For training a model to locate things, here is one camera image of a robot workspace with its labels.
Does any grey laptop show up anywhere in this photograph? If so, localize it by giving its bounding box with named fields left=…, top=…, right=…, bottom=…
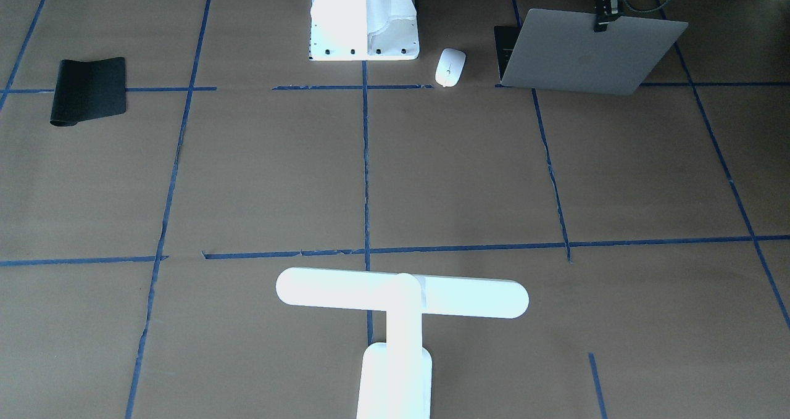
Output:
left=494, top=9, right=688, bottom=96

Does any black mouse pad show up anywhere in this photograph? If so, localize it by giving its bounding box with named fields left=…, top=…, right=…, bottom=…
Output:
left=49, top=57, right=127, bottom=127

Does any white computer mouse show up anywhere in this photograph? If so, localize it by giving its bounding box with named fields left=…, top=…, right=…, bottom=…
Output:
left=434, top=48, right=467, bottom=88

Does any white desk lamp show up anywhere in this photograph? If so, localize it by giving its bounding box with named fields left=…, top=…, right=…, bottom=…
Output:
left=275, top=267, right=530, bottom=418

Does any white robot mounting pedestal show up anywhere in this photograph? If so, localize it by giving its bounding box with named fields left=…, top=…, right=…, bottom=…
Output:
left=309, top=0, right=420, bottom=62

